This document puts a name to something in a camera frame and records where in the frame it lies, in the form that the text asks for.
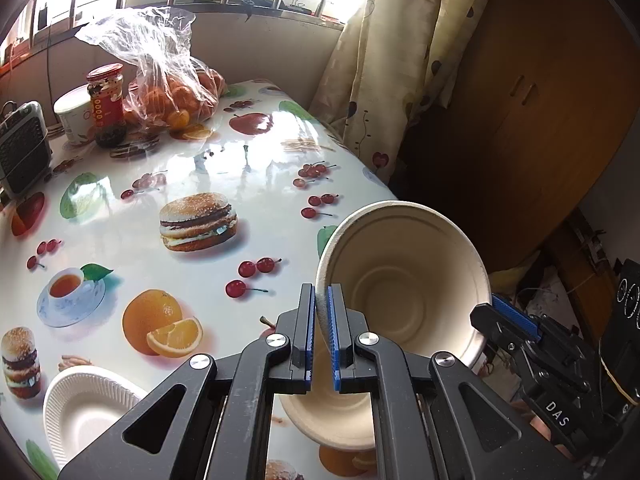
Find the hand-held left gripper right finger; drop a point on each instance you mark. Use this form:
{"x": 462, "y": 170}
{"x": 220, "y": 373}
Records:
{"x": 334, "y": 347}

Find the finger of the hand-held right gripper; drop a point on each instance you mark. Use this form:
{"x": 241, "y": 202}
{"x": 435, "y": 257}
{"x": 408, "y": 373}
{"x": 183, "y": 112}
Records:
{"x": 505, "y": 317}

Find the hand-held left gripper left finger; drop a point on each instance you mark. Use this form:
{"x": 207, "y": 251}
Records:
{"x": 310, "y": 347}

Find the beige paper bowl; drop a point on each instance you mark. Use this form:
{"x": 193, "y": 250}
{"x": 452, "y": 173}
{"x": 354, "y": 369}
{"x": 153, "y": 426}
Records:
{"x": 320, "y": 420}
{"x": 410, "y": 285}

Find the white paper plate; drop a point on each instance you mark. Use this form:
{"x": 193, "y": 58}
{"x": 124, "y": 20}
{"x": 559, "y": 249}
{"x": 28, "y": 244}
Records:
{"x": 85, "y": 402}

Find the brown wooden cabinet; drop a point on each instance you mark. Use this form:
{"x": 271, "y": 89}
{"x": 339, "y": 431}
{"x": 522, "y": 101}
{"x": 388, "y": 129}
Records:
{"x": 525, "y": 110}

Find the fruit print tablecloth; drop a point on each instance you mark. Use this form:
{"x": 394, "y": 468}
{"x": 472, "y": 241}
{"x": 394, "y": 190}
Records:
{"x": 200, "y": 160}

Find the patterned beige curtain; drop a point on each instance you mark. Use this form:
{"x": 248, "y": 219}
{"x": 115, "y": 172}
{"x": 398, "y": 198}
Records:
{"x": 380, "y": 60}

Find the clear bag of oranges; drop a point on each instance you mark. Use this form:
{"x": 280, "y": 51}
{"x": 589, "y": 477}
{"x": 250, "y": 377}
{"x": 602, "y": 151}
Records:
{"x": 160, "y": 75}

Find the glass jar with red label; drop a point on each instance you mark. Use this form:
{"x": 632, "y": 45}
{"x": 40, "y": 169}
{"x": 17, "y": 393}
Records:
{"x": 106, "y": 105}

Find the white plastic tub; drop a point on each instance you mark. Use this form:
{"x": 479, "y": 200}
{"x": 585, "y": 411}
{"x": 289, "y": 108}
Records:
{"x": 72, "y": 115}

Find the small binder clip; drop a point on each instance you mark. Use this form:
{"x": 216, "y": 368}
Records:
{"x": 300, "y": 6}

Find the grey portable heater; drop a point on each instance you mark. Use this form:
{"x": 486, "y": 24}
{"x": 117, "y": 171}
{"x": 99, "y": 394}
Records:
{"x": 20, "y": 155}

